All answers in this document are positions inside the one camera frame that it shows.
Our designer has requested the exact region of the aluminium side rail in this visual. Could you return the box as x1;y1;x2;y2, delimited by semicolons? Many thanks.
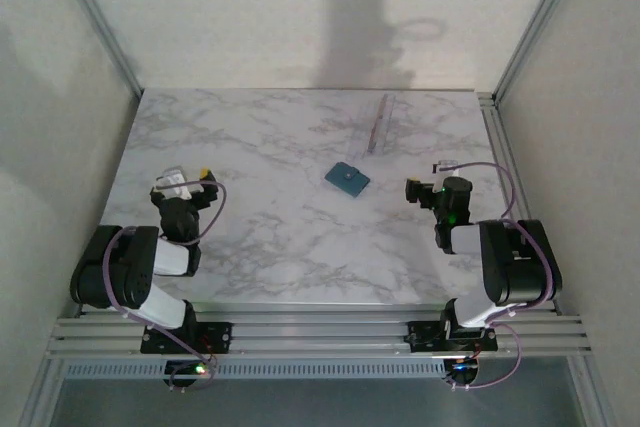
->
477;91;557;316

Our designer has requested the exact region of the grey slotted cable duct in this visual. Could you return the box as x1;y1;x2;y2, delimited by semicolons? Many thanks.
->
63;359;447;380

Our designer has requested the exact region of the aluminium frame post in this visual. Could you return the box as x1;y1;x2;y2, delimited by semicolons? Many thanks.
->
492;0;592;104
47;0;145;99

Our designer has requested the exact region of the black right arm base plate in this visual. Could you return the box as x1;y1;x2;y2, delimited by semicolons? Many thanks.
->
407;319;497;354

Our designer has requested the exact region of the aluminium frame rail bed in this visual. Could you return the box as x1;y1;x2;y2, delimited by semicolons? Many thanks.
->
44;302;592;361

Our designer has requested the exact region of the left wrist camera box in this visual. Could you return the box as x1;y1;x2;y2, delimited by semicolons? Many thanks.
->
155;165;195;200

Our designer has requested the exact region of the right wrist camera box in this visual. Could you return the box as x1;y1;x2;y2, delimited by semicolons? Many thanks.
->
432;158;462;181

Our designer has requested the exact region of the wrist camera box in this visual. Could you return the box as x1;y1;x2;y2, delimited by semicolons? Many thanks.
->
155;165;195;200
432;158;462;181

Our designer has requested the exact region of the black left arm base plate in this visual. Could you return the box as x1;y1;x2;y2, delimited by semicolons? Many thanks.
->
139;321;234;355

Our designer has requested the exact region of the teal card holder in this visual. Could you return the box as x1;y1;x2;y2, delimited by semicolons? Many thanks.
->
324;161;372;200

